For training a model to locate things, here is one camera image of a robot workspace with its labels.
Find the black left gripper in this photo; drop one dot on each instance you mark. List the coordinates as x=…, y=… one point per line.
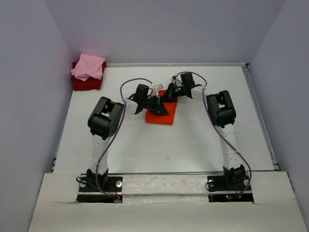
x=158, y=108

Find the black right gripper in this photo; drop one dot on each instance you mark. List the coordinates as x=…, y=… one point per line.
x=170, y=96

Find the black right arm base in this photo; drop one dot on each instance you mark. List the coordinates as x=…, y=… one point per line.
x=219, y=192

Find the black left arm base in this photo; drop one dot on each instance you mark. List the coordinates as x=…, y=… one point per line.
x=88, y=192

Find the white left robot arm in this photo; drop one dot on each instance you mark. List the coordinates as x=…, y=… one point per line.
x=105, y=122

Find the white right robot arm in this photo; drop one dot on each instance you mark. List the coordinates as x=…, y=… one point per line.
x=222, y=114

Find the dark red folded t shirt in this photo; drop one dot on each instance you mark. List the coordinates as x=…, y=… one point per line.
x=89, y=84

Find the pink folded t shirt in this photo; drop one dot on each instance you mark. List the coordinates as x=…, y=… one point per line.
x=88, y=66

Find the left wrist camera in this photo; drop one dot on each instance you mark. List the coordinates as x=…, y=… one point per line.
x=155, y=89

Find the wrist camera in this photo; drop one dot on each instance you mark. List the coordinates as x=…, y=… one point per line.
x=176, y=81
x=155, y=89

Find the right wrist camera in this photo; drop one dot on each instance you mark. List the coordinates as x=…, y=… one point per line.
x=176, y=81

